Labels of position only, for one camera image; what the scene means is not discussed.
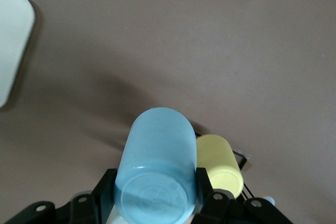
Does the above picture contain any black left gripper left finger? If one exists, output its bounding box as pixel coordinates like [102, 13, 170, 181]
[0, 167, 118, 224]

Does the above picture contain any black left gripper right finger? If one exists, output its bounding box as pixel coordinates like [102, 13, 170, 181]
[194, 167, 293, 224]

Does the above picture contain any light blue cup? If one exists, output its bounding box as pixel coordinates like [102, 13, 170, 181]
[112, 107, 197, 224]

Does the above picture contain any beige tray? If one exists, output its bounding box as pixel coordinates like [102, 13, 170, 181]
[0, 0, 36, 109]

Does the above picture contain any yellow cup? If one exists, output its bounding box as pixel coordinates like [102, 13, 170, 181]
[195, 134, 244, 200]

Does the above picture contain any black wire cup rack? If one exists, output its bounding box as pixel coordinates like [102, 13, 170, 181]
[193, 126, 276, 206]

